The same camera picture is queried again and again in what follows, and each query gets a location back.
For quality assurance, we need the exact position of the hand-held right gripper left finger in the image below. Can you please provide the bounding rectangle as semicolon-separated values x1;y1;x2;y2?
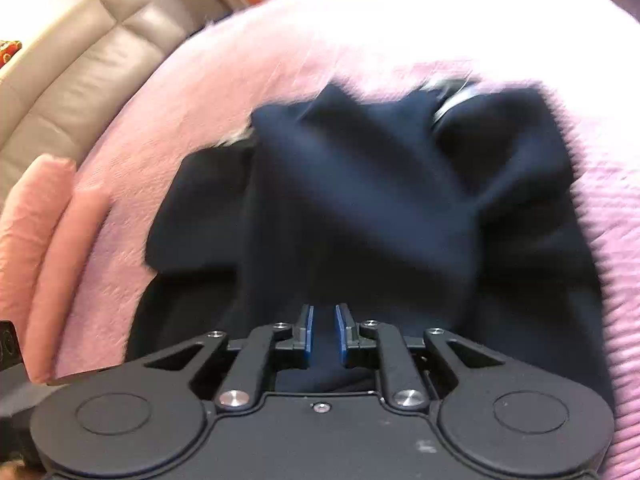
141;304;315;414

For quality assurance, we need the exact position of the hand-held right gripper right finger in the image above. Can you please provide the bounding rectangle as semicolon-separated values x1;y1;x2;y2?
334;303;506;412

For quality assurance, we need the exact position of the dark navy garment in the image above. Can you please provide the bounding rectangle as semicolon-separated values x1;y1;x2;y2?
127;80;616;406

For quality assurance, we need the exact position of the pink pillow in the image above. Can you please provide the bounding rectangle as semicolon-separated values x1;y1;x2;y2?
0;155;111;386

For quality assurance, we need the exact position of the pink blanket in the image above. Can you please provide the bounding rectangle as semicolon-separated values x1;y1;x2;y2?
47;0;640;480

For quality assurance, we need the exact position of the grey leather sofa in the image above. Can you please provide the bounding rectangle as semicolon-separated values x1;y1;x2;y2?
0;0;201;196

